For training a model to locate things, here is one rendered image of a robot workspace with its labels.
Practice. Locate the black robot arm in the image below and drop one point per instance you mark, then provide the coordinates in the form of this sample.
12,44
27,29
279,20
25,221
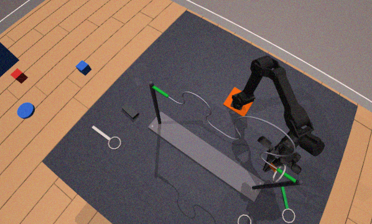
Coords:
295,115

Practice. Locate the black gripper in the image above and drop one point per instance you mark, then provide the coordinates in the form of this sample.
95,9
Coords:
280,161

